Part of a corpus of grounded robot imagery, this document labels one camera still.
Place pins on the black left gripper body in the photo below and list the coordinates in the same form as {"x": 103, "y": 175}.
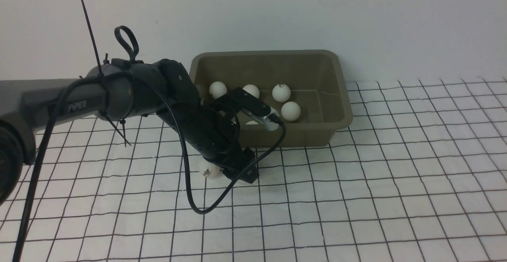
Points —
{"x": 210, "y": 131}

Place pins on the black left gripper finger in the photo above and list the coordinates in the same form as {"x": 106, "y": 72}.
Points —
{"x": 241, "y": 173}

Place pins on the white logo ping-pong ball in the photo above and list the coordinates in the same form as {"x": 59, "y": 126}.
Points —
{"x": 209, "y": 170}

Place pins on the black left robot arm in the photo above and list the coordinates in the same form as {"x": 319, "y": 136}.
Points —
{"x": 163, "y": 88}

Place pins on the olive plastic storage bin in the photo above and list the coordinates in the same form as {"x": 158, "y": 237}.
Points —
{"x": 314, "y": 77}

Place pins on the white black-grid tablecloth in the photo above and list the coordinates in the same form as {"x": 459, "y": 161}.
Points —
{"x": 419, "y": 176}

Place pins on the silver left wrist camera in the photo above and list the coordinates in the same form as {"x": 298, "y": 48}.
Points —
{"x": 238, "y": 100}

